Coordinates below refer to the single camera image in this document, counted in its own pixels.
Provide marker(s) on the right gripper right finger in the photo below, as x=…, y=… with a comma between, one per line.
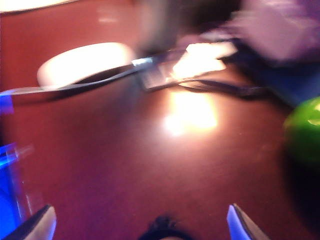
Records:
x=242, y=227

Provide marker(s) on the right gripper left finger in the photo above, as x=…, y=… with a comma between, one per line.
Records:
x=37, y=225

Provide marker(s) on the green apple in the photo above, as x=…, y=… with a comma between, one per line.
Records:
x=303, y=130

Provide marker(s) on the white thermos bottle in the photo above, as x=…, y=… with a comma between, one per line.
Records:
x=160, y=25

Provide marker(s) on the white computer mouse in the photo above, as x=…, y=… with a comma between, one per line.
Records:
x=82, y=65

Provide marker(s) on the clear badge card holder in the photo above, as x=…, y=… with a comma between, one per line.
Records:
x=200, y=60

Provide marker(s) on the white notebook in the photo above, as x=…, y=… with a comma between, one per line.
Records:
x=25, y=3

